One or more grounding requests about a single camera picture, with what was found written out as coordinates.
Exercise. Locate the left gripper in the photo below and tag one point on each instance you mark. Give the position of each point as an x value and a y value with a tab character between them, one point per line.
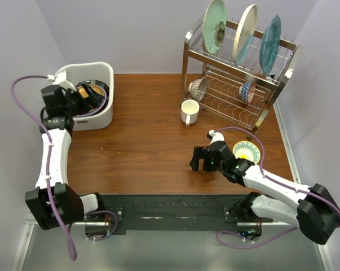
68	93

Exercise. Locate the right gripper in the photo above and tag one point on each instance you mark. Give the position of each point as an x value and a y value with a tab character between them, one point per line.
200	153

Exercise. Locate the clear glass dish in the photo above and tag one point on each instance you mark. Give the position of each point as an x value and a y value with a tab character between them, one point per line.
94	98

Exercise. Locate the lavender plate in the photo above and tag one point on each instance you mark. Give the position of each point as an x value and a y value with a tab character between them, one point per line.
99	108

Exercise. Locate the yellow patterned plate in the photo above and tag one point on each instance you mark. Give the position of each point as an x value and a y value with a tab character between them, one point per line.
97	89

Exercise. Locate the black striped plate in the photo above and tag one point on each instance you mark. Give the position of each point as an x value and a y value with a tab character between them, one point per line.
96	82

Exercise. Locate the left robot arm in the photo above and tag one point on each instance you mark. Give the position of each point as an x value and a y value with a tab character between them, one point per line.
52	197

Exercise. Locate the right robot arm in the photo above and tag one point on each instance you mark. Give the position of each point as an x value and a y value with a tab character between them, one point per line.
311	209

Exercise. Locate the white plastic bin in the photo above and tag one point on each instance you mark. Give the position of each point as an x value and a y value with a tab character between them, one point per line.
101	71

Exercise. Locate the white mug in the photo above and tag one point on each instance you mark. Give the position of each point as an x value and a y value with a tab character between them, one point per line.
189	111

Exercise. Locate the yellow blue small bowl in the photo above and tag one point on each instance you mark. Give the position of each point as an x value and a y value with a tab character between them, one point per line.
247	150

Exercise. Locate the red patterned bowl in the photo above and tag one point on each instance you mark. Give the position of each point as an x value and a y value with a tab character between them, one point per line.
198	88

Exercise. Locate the metal dish rack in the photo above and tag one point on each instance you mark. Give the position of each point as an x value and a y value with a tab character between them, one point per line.
224	77

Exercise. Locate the blue zigzag bowl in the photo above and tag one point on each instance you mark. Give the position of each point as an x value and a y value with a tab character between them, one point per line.
247	91

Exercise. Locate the mint flower plate in rack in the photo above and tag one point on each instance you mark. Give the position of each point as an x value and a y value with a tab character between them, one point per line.
214	26

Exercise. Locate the beige blue plate in rack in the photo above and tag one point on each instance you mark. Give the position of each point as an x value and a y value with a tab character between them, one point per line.
244	34

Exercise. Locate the teal glass plate in rack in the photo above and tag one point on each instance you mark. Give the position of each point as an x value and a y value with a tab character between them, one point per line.
270	45

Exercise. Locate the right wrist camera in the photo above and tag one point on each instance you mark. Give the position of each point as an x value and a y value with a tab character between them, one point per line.
215	136

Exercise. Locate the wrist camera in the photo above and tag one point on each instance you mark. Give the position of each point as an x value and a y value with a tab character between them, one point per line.
61	80
215	136

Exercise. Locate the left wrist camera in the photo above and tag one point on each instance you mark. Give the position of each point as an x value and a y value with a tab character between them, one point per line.
61	80

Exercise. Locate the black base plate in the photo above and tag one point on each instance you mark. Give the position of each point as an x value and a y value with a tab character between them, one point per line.
176	212

